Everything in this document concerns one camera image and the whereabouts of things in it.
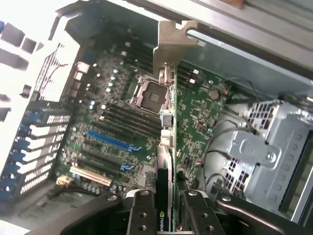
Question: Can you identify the white PCI expansion slot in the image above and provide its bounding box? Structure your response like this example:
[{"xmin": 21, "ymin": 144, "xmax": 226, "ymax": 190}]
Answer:
[{"xmin": 69, "ymin": 165, "xmax": 112, "ymax": 187}]

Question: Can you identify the blue expansion slot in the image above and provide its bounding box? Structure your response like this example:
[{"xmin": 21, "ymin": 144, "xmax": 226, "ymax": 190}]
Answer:
[{"xmin": 86, "ymin": 129, "xmax": 132, "ymax": 152}]

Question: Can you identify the white power connector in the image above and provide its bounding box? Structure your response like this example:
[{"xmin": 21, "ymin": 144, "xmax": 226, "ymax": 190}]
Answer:
[{"xmin": 55, "ymin": 175, "xmax": 74, "ymax": 188}]

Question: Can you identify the grey metal disk bay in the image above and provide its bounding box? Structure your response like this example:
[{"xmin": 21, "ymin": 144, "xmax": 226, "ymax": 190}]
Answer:
[{"xmin": 204, "ymin": 97, "xmax": 313, "ymax": 216}]

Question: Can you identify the green motherboard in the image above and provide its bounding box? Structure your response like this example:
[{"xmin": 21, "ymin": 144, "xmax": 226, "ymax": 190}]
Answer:
[{"xmin": 55, "ymin": 24, "xmax": 232, "ymax": 196}]

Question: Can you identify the metal CPU socket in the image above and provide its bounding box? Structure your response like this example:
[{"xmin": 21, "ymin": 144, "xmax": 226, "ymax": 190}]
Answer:
[{"xmin": 124, "ymin": 74, "xmax": 171, "ymax": 115}]

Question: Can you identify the black open PC case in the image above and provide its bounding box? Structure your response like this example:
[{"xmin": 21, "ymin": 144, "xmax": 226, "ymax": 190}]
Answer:
[{"xmin": 0, "ymin": 0, "xmax": 313, "ymax": 235}]

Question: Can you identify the black braided cable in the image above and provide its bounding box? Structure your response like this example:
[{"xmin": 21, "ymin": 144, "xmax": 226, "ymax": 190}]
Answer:
[{"xmin": 46, "ymin": 185, "xmax": 103, "ymax": 198}]

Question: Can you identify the red black twisted wire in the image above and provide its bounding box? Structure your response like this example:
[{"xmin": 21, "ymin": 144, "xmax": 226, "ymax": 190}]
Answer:
[{"xmin": 40, "ymin": 62, "xmax": 75, "ymax": 93}]

